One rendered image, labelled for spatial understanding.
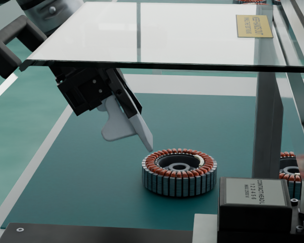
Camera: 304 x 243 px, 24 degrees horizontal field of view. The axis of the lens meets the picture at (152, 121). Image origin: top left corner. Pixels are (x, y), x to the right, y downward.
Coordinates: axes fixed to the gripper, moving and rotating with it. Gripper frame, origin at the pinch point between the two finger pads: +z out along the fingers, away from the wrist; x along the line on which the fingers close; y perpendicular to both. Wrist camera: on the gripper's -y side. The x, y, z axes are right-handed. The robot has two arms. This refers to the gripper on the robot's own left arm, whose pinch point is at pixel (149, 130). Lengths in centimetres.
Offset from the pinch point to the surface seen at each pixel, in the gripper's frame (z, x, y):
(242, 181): -5.3, 36.9, -7.8
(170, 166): 6.7, -0.3, 0.3
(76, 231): 0.2, 16.7, 13.1
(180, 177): 6.5, 5.1, -0.7
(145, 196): 7.0, 4.0, 5.2
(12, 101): 53, -276, 77
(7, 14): 32, -433, 78
